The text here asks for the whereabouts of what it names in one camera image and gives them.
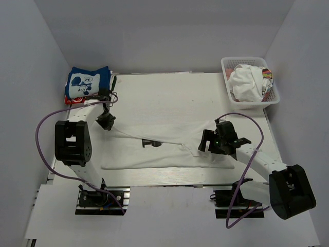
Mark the white t-shirt with robot print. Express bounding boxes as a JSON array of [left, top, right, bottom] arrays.
[[93, 120, 234, 170]]

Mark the white t-shirt with colourful print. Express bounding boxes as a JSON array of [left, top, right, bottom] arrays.
[[225, 64, 273, 102]]

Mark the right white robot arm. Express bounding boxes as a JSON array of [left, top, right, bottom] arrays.
[[198, 121, 316, 220]]

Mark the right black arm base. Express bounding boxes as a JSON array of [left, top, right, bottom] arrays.
[[210, 189, 264, 219]]

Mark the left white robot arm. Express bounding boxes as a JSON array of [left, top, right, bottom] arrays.
[[55, 91, 118, 205]]

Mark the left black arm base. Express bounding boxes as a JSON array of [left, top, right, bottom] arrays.
[[75, 185, 130, 216]]

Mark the red folded t-shirt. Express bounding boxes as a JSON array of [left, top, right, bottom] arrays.
[[64, 96, 87, 105]]

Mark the blue folded Mickey t-shirt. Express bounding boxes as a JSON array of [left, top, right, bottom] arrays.
[[65, 66, 113, 99]]

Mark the white plastic basket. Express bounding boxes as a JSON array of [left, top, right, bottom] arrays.
[[221, 57, 280, 110]]

